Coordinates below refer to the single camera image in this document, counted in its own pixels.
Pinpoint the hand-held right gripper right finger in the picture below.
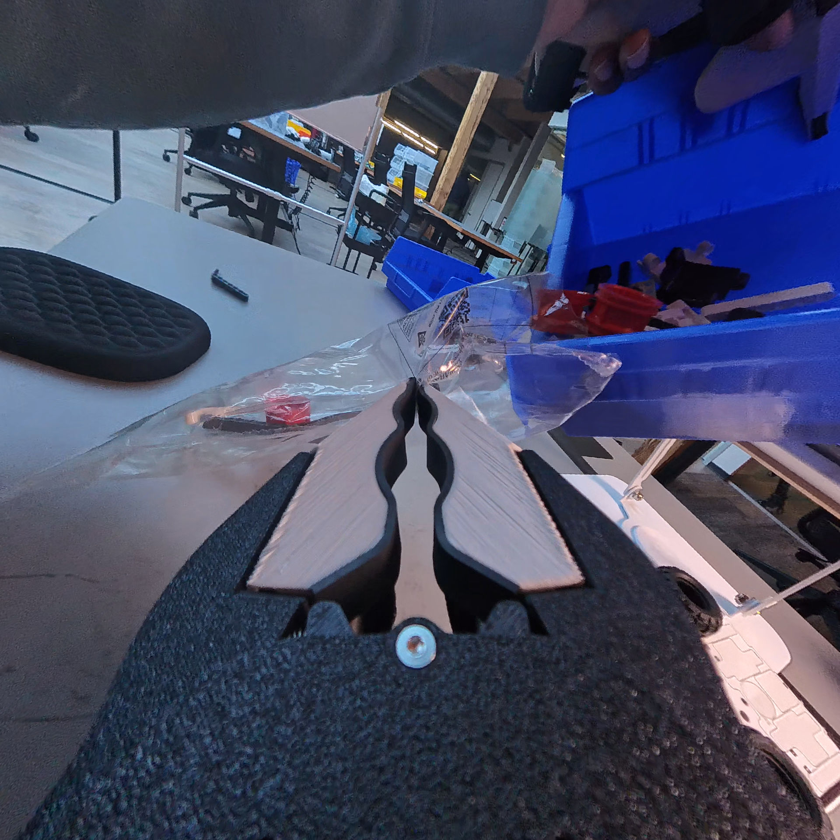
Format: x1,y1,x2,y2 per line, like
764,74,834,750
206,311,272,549
418,384,588,631

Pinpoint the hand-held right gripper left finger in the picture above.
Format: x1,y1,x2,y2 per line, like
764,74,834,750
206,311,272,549
246,380,418,631

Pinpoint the large clear plastic bag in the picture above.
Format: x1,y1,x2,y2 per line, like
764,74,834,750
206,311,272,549
53,279,622,489

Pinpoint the blue storage bin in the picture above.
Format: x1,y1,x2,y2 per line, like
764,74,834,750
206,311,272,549
382,237,494,313
506,40,840,447

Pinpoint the person's left forearm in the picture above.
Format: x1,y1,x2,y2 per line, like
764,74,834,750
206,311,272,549
0,0,555,132

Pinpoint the person's left hand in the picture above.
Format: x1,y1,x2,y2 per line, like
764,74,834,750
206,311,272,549
532,0,697,95

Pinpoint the wooden pillar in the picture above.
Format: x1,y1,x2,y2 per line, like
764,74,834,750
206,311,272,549
427,73,502,214

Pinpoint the black toy axle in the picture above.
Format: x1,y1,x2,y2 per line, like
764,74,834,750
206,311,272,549
197,411,363,434

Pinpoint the red toy wheel hub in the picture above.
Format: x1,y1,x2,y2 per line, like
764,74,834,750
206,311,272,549
263,392,315,429
587,284,662,334
531,288,594,340

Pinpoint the white stand base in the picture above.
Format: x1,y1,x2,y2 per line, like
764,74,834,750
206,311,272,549
565,440,840,840

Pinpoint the black toy tire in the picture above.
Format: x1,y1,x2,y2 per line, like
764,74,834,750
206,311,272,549
661,566,724,639
742,729,836,840

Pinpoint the black office chair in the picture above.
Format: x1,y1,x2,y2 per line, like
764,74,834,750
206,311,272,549
182,128,277,227
339,164,418,277

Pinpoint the grey toy beam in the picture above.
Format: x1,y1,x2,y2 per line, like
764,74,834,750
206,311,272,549
696,281,837,324

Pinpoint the white sticker sheet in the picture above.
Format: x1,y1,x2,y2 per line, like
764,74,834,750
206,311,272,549
709,630,840,791

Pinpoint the black toy frame piece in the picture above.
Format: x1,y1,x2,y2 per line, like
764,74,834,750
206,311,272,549
654,247,752,305

